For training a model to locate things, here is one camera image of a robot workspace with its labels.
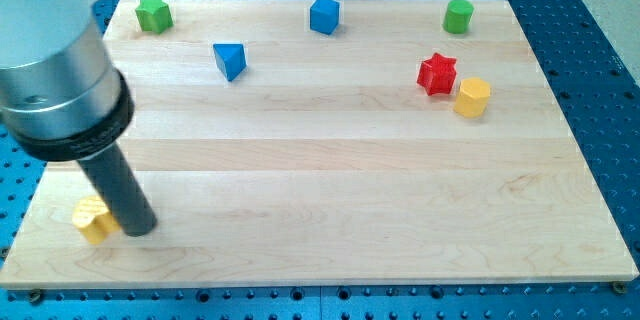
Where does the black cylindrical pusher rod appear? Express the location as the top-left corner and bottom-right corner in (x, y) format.
(78, 143), (157, 237)

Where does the yellow heart block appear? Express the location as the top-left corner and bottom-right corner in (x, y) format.
(71, 195), (121, 245)

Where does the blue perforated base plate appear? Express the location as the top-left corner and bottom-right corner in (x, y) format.
(1, 0), (639, 319)

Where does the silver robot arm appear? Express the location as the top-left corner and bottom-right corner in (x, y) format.
(1, 0), (134, 161)

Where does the light wooden board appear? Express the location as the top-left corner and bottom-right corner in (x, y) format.
(1, 0), (638, 289)

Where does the red star block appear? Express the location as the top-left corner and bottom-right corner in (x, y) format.
(416, 52), (457, 96)

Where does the green cylinder block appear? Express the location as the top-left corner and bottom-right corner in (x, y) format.
(442, 0), (474, 34)

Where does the green star block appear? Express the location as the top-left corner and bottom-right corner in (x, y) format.
(135, 0), (173, 34)

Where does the blue cube block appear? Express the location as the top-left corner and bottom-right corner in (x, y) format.
(309, 0), (340, 35)

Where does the blue triangle block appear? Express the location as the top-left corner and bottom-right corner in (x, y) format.
(212, 43), (246, 82)

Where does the yellow hexagon block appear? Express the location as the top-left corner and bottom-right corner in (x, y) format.
(453, 77), (491, 118)

